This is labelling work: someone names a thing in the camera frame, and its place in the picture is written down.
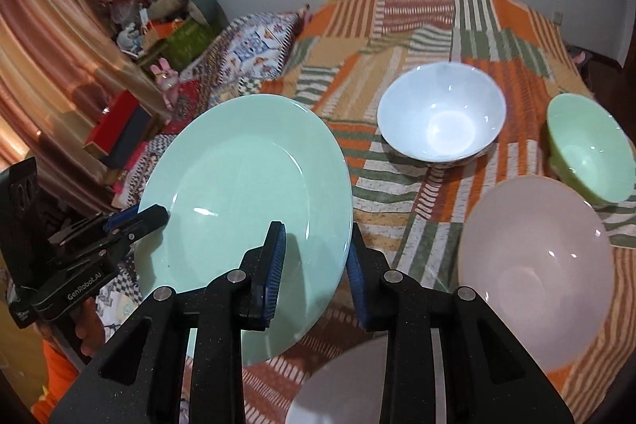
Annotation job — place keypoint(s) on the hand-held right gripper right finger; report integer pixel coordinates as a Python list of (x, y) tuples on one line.
[(355, 290)]

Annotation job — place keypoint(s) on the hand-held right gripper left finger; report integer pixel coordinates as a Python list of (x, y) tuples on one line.
[(273, 275)]

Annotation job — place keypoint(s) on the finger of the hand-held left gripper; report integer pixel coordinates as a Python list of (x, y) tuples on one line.
[(149, 223), (121, 218)]

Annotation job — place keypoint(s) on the white plate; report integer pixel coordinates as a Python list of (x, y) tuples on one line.
[(338, 384)]

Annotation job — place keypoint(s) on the mint green plate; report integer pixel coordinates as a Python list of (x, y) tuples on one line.
[(238, 175)]

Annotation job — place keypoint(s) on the pale pink bowl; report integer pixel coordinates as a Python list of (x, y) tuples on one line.
[(536, 265)]

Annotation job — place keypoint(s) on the white bowl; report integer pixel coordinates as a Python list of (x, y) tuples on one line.
[(437, 116)]

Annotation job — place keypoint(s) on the mint green bowl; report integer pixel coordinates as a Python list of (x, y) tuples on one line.
[(591, 146)]

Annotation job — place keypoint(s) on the person's left forearm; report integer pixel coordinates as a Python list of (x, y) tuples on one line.
[(54, 369)]

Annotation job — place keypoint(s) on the person's left hand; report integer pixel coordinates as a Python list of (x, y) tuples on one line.
[(89, 329)]

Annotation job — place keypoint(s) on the red box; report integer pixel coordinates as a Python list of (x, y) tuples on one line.
[(114, 121)]

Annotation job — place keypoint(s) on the pink bunny toy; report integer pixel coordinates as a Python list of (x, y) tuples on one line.
[(166, 79)]

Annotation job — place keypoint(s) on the brown striped curtain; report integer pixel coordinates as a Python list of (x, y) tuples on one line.
[(49, 56)]

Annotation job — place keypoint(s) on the green storage box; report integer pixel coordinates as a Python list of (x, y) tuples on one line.
[(189, 39)]

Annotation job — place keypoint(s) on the patterned patchwork quilt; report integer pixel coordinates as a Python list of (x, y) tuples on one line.
[(238, 51)]

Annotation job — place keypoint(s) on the toy clutter pile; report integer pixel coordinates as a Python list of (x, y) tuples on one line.
[(129, 21)]

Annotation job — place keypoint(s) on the orange striped patchwork blanket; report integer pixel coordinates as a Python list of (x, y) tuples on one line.
[(397, 41)]

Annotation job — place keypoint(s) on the dark backpack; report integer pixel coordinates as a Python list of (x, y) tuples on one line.
[(579, 55)]

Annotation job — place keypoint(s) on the white wall socket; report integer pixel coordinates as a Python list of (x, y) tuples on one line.
[(558, 16)]

